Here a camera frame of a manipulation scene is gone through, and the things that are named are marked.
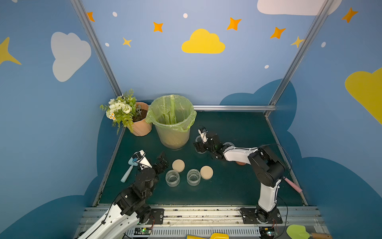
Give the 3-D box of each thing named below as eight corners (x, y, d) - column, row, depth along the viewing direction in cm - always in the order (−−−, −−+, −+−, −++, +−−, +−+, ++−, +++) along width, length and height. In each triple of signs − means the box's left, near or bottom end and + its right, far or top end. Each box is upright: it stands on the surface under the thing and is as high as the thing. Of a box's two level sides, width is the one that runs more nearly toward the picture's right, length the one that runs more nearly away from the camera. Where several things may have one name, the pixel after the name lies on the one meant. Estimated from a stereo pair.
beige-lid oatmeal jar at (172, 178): (165, 186, 85) (164, 183, 81) (167, 173, 91) (166, 169, 86) (179, 187, 85) (179, 183, 81) (180, 173, 91) (180, 169, 86)
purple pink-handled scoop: (299, 192, 85) (301, 191, 83) (281, 178, 90) (283, 177, 88) (300, 191, 85) (302, 190, 84) (283, 177, 90) (284, 175, 89)
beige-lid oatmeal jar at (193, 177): (186, 185, 86) (186, 182, 81) (187, 173, 91) (186, 168, 86) (200, 186, 86) (200, 182, 82) (199, 173, 91) (200, 169, 87)
